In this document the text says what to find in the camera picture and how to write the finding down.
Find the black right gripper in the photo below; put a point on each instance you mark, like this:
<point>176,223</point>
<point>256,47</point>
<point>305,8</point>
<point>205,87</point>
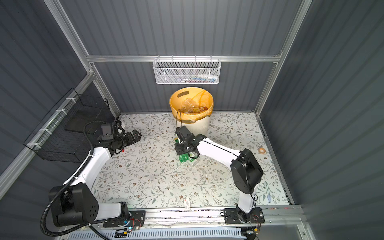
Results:
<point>178,149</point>

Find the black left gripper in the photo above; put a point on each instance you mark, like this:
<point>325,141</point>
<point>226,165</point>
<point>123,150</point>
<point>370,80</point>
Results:
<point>130,140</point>

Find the amber bottle red label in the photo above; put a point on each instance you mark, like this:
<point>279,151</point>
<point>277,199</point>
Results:
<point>197,110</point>

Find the green crushed bottle white label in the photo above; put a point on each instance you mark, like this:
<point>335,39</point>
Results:
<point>189,158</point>

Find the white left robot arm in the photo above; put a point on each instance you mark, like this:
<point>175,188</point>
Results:
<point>73,206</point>

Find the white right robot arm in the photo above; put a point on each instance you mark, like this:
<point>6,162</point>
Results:
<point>246,171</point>

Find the white ribbed trash bin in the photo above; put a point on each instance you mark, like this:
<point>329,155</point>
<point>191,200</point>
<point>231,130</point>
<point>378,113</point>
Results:
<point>197,127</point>

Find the orange bin liner bag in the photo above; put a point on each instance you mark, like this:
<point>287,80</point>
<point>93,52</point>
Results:
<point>199,95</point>

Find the white paper tag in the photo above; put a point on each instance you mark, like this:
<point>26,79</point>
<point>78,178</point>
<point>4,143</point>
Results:
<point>187,204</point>

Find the tubes in white basket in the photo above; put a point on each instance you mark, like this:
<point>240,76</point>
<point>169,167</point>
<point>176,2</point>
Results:
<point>202,78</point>

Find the orange tape roll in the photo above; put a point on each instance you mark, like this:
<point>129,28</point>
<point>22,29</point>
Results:
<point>262,151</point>

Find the black wire mesh basket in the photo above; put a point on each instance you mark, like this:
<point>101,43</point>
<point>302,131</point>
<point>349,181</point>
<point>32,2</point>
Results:
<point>66,134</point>

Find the white wire mesh basket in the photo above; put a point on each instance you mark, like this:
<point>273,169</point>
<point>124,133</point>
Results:
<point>166,70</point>

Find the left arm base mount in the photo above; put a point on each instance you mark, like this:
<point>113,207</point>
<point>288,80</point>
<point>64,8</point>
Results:
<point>136,219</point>

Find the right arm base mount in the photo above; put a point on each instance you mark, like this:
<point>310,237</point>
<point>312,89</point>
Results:
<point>237,216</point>

